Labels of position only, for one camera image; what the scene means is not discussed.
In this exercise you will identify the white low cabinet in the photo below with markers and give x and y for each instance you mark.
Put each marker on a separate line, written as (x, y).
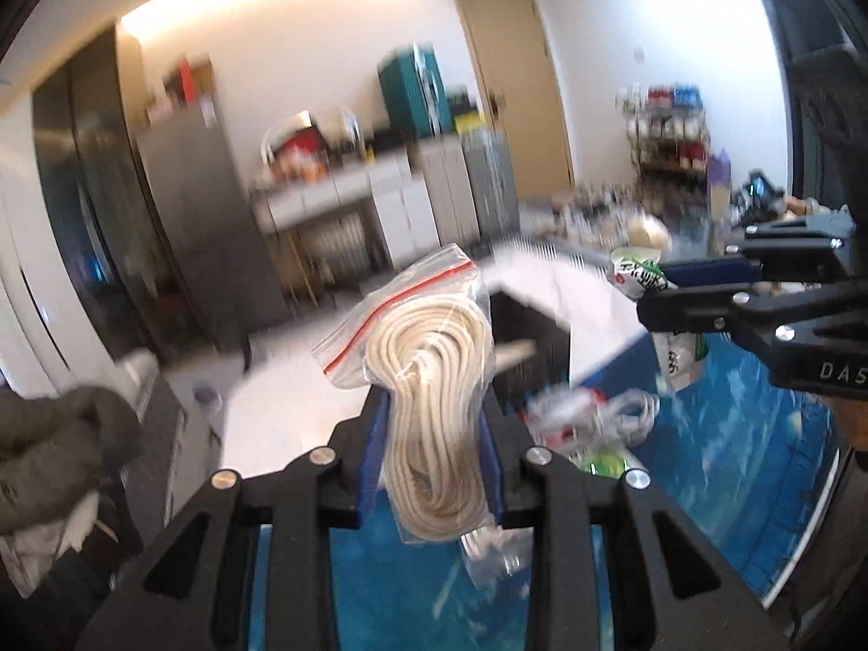
(386, 203)

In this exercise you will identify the teal box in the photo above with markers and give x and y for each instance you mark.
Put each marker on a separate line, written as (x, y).
(407, 91)

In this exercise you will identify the white radiator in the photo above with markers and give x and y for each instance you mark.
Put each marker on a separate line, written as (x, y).
(336, 244)

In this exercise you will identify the person's right forearm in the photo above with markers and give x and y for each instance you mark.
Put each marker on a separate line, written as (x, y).
(853, 427)

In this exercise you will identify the beige round object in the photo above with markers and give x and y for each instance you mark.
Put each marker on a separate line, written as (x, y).
(649, 230)

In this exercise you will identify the purple paper bag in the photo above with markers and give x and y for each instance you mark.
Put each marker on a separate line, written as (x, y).
(719, 180)

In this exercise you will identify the grey cabinet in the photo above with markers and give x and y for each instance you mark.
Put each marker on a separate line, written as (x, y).
(468, 183)

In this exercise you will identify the dark steel refrigerator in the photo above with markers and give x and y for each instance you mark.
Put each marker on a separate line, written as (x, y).
(203, 230)

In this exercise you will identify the beige wooden door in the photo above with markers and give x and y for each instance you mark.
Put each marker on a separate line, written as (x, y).
(515, 81)

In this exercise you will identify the black storage box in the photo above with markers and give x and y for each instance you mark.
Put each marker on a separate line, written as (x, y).
(525, 319)

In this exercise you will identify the person's dark clothing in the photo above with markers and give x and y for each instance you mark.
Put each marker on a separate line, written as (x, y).
(824, 115)

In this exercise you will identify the green white snack packet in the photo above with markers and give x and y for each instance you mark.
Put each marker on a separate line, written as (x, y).
(637, 278)

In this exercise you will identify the dark tall cabinet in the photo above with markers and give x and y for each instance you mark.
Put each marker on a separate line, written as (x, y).
(88, 203)

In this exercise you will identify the blue printed blanket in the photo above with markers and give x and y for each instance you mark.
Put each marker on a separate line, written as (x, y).
(732, 461)

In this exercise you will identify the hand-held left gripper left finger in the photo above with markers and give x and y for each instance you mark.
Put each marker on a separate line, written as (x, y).
(371, 468)

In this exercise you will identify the grey padded jacket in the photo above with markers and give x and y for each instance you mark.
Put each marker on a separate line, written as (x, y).
(61, 447)

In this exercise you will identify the clear bag with red label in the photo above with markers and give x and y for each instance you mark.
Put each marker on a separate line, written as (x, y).
(563, 413)

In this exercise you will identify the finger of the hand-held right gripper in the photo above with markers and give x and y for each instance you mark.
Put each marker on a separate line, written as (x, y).
(705, 271)
(698, 312)

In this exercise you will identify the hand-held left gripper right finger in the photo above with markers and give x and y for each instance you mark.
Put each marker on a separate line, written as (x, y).
(489, 481)

